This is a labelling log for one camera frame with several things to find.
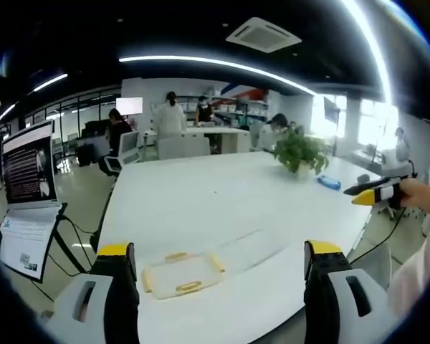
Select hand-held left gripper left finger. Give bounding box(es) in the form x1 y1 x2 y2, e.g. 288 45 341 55
52 242 141 344

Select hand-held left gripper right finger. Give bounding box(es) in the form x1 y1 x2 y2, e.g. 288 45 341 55
303 239 399 344

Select person's right hand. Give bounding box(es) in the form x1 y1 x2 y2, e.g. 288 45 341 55
399 178 430 218

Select blue pouch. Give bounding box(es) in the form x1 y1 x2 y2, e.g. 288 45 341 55
316 174 342 191

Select green potted plant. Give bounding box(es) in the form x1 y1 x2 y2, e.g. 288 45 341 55
271 129 331 181

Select black tripod stand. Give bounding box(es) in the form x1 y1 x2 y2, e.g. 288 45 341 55
39 202 94 287

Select clear plastic lid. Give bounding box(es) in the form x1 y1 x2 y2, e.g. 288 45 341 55
217 229 292 274

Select clear container with yellow clasps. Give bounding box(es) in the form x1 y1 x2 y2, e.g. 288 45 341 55
140 250 226 300

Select white printed sign board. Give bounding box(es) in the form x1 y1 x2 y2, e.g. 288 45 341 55
0 206 60 282

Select white counter desk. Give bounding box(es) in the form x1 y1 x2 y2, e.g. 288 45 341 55
142 125 252 156

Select storage shelf with boxes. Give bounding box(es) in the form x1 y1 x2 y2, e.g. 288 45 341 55
177 85 272 128

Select laptop screen on stand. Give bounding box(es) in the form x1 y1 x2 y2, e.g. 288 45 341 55
0 119 61 211

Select white office chair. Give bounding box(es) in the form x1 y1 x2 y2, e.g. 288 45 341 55
102 129 141 177

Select ceiling air conditioner unit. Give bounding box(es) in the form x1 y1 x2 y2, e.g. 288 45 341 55
224 15 303 54

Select long ceiling light strip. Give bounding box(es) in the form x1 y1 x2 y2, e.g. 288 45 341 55
118 54 318 97

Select short ceiling light strip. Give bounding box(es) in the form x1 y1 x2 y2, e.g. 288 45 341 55
31 72 69 92

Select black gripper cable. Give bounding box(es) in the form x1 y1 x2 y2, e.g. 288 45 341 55
346 206 408 259

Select black floor cable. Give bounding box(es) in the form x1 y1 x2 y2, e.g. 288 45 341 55
59 214 101 277

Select white wall screen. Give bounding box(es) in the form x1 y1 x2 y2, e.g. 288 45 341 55
115 96 145 116

